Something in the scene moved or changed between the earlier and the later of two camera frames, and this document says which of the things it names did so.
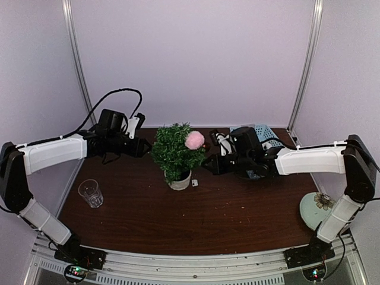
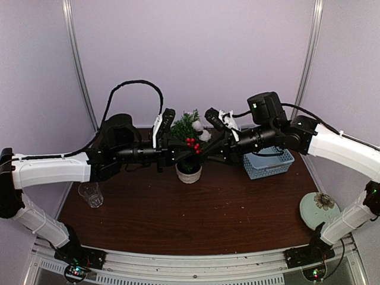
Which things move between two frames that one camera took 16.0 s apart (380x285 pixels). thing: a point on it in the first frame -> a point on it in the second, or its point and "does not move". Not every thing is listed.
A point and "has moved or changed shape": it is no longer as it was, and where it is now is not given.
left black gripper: x=136 y=151 -> x=166 y=154
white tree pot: x=180 y=185 -> x=187 y=178
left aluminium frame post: x=69 y=24 does not move
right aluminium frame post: x=316 y=35 does not move
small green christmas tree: x=171 y=153 has moved or changed shape
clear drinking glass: x=89 y=190 does not move
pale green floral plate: x=314 y=208 does not move
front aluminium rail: x=130 y=268 does not move
